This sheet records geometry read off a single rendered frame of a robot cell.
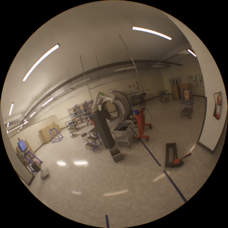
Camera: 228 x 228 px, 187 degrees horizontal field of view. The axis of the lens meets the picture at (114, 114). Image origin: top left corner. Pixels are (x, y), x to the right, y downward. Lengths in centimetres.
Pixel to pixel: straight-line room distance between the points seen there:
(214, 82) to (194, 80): 732
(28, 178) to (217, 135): 621
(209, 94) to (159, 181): 204
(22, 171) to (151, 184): 456
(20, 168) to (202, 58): 635
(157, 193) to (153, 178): 39
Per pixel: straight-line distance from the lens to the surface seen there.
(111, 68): 583
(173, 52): 559
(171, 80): 1079
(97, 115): 197
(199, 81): 905
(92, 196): 195
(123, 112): 242
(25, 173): 439
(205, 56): 204
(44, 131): 766
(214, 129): 223
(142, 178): 175
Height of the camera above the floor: 166
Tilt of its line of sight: 14 degrees down
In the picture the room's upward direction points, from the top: 18 degrees counter-clockwise
